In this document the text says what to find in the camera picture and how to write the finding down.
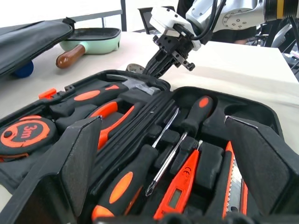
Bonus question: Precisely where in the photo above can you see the orange utility knife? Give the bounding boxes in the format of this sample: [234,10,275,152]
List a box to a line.
[221,141,249,219]

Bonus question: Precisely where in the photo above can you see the black monitor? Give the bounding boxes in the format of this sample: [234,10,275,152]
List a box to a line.
[137,7,156,35]

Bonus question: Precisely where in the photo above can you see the black orange hammer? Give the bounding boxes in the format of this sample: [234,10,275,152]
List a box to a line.
[50,77,163,117]

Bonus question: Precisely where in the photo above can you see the black metal frame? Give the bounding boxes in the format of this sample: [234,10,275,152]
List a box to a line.
[100,0,128,32]

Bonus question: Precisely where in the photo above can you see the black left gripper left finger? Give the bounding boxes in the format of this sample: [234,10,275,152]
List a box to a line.
[0,116,103,224]

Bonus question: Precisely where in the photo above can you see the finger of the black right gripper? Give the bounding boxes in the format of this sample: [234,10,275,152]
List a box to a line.
[142,49,168,75]
[151,53,176,79]

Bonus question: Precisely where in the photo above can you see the black plastic tool case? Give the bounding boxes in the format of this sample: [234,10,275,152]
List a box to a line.
[0,70,289,224]

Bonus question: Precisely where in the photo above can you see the mint green pan wooden handle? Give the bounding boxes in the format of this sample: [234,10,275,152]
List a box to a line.
[56,27,121,70]

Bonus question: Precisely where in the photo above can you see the grey round tape roll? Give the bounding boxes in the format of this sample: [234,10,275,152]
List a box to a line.
[127,63,147,75]

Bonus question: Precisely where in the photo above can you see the black fabric bag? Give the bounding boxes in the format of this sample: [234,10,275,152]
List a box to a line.
[0,17,76,77]

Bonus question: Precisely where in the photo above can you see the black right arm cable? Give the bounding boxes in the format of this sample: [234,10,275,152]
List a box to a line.
[186,0,228,46]

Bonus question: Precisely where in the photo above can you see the orange black pliers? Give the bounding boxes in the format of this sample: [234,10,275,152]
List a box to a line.
[87,98,141,151]

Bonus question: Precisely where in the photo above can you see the black orange tape measure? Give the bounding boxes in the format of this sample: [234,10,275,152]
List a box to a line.
[0,115,58,161]

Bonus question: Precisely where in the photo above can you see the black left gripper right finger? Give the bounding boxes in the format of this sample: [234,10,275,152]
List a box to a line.
[224,115,299,224]

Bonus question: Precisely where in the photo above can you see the black orange Phillips screwdriver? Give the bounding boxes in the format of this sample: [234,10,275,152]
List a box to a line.
[144,95,215,197]

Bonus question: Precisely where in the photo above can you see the blue round object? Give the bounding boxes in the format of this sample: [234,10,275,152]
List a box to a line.
[11,61,35,79]

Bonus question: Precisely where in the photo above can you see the black orange flat screwdriver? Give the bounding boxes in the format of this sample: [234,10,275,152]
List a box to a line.
[91,107,180,222]

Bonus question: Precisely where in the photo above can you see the orange voltage tester pen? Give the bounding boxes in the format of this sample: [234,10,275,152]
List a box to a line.
[153,140,203,221]

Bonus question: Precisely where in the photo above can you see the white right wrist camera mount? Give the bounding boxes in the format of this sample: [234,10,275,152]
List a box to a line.
[149,7,202,51]

